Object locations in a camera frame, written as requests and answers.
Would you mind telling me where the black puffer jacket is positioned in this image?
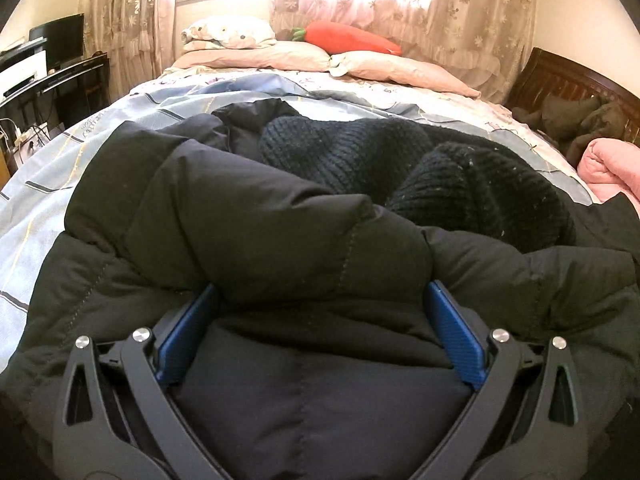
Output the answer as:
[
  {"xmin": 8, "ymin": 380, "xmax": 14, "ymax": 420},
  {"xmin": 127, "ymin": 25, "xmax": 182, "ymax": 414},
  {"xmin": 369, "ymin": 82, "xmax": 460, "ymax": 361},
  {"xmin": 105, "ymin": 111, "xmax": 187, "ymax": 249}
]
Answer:
[{"xmin": 0, "ymin": 100, "xmax": 640, "ymax": 480}]

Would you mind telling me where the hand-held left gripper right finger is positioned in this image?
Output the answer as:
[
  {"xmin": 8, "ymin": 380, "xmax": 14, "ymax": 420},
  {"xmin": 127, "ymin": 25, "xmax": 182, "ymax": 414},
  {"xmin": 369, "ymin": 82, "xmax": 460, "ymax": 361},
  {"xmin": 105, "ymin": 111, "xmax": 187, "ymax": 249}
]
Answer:
[{"xmin": 407, "ymin": 280, "xmax": 589, "ymax": 480}]

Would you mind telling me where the black desk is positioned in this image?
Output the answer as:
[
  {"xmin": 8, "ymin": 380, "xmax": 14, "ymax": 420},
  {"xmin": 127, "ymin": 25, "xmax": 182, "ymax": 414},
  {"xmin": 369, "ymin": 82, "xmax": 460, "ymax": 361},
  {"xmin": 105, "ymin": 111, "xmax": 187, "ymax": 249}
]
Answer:
[{"xmin": 0, "ymin": 37, "xmax": 111, "ymax": 133}]

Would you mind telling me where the dark olive clothing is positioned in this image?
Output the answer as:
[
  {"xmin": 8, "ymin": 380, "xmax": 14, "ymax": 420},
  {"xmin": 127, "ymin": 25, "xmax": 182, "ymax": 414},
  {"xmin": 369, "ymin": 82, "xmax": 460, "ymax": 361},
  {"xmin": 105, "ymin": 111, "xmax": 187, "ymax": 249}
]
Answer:
[{"xmin": 511, "ymin": 94, "xmax": 630, "ymax": 168}]

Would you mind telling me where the pink blanket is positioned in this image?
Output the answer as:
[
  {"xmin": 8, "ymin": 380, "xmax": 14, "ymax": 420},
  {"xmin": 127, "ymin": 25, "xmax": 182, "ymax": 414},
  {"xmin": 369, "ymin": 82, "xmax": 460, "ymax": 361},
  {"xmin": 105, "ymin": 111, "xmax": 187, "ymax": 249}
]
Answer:
[{"xmin": 576, "ymin": 137, "xmax": 640, "ymax": 206}]

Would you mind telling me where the floral lace curtain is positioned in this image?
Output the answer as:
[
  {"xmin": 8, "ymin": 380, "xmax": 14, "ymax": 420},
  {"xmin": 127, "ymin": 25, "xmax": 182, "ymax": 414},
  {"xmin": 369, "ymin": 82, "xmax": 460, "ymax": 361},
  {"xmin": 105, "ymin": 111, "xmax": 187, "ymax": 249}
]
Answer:
[{"xmin": 80, "ymin": 0, "xmax": 541, "ymax": 106}]

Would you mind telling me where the dark wooden headboard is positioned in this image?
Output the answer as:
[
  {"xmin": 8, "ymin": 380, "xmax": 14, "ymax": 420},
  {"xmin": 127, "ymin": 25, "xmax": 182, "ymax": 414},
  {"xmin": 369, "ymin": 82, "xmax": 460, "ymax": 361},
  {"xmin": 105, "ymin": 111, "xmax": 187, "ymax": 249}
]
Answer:
[{"xmin": 505, "ymin": 47, "xmax": 640, "ymax": 133}]

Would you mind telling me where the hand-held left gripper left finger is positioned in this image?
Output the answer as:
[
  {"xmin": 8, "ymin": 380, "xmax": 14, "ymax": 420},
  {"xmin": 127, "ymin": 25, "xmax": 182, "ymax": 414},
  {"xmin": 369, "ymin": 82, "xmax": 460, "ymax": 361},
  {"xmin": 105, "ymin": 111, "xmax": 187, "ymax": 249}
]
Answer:
[{"xmin": 52, "ymin": 283, "xmax": 222, "ymax": 480}]

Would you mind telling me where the pink pillow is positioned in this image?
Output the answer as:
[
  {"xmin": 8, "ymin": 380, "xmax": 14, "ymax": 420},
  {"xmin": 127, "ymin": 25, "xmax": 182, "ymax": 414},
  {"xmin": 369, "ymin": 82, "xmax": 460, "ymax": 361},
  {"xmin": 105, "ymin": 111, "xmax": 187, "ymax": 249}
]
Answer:
[
  {"xmin": 330, "ymin": 50, "xmax": 482, "ymax": 99},
  {"xmin": 172, "ymin": 41, "xmax": 333, "ymax": 71}
]

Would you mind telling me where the white power strip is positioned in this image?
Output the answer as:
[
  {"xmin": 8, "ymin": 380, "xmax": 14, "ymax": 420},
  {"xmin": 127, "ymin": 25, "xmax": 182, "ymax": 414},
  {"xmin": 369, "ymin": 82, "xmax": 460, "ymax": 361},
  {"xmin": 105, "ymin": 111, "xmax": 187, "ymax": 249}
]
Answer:
[{"xmin": 0, "ymin": 125, "xmax": 51, "ymax": 153}]

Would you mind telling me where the dark knitted sweater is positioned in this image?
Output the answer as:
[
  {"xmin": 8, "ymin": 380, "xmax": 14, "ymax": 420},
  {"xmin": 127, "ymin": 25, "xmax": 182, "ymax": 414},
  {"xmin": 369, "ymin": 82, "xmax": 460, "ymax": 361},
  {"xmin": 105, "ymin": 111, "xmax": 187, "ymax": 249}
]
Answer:
[{"xmin": 258, "ymin": 115, "xmax": 577, "ymax": 248}]

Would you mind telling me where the carrot plush toy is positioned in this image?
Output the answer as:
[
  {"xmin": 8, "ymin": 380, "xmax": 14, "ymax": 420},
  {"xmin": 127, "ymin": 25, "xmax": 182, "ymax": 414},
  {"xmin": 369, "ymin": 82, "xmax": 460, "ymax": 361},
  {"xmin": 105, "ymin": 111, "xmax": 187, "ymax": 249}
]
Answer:
[{"xmin": 291, "ymin": 20, "xmax": 403, "ymax": 57}]

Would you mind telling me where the black computer monitor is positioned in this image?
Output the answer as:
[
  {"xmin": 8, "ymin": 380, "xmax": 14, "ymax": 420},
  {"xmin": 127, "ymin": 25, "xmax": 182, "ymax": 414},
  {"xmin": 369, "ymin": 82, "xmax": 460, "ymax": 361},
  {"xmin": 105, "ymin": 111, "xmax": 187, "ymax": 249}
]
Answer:
[{"xmin": 28, "ymin": 13, "xmax": 85, "ymax": 71}]

